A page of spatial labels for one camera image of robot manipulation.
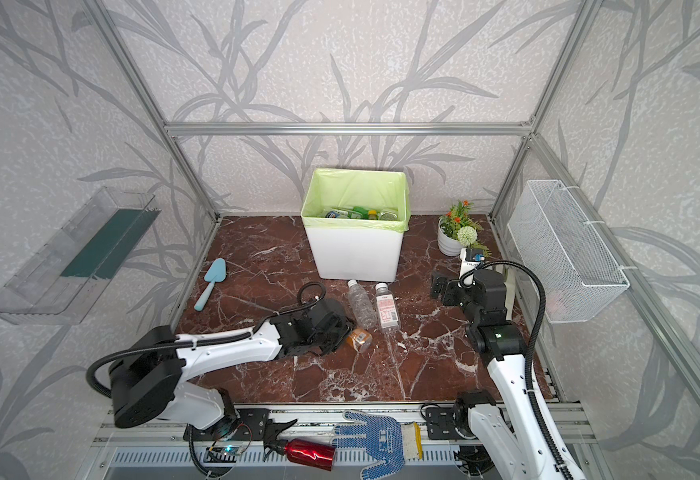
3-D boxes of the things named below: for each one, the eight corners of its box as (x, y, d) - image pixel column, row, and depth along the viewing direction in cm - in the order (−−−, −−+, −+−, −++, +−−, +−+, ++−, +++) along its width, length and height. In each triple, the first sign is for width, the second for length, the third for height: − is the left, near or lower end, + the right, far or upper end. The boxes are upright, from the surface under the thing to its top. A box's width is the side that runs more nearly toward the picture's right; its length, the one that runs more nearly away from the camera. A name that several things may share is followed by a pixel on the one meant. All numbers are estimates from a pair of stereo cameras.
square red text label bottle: (383, 333, 91) (383, 327, 88) (373, 291, 101) (373, 283, 97) (401, 329, 92) (402, 323, 88) (390, 288, 101) (391, 281, 98)
